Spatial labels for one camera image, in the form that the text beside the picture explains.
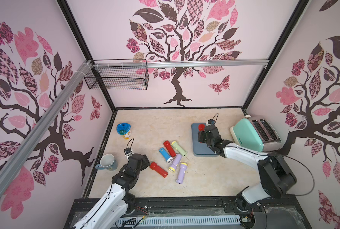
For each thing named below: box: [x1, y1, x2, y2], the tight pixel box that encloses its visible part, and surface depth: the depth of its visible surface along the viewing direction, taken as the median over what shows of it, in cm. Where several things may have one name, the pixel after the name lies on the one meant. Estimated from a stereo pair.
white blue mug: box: [95, 154, 118, 171], surface depth 83 cm
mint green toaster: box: [229, 114, 283, 153], surface depth 85 cm
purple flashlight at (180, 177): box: [176, 162, 188, 185], surface depth 85 cm
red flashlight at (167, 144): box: [163, 140, 177, 158], surface depth 96 cm
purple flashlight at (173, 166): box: [168, 153, 182, 173], surface depth 88 cm
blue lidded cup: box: [116, 122, 132, 140], surface depth 97 cm
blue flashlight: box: [158, 147, 174, 164], surface depth 93 cm
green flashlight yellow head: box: [171, 140, 188, 157], surface depth 95 cm
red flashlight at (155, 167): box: [149, 161, 169, 179], surface depth 87 cm
